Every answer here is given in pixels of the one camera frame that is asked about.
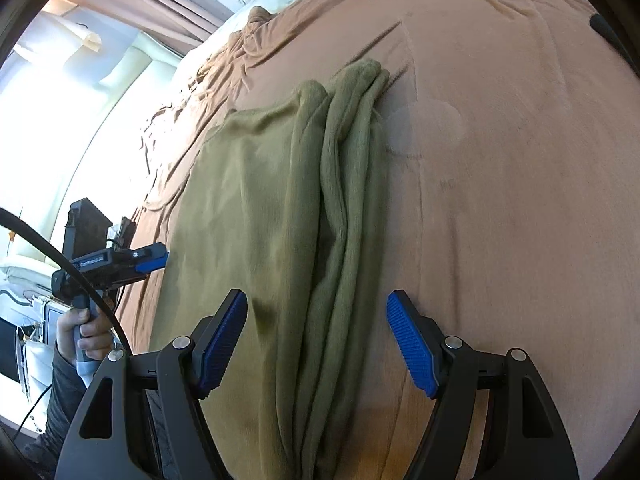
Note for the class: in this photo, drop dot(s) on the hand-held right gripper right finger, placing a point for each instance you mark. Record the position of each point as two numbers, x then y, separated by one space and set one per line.
412 345

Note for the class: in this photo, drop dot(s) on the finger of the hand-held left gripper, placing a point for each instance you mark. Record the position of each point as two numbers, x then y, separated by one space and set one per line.
152 261

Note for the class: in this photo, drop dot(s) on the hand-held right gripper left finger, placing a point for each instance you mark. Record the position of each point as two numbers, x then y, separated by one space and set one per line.
222 345

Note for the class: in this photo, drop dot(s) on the tan printed t-shirt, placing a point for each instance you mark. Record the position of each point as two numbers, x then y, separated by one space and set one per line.
250 200

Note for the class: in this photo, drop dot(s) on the person's left forearm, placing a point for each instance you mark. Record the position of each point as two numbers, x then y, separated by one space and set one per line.
55 395

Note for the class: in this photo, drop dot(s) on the person's left hand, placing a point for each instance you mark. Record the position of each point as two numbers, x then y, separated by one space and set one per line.
67 332

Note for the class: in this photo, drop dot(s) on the orange fleece blanket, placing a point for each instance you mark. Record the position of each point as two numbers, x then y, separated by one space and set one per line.
500 160

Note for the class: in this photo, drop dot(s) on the pink curtain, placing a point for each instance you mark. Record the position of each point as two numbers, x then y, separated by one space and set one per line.
175 5

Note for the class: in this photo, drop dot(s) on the black cloth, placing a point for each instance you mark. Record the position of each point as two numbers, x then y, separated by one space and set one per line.
602 27

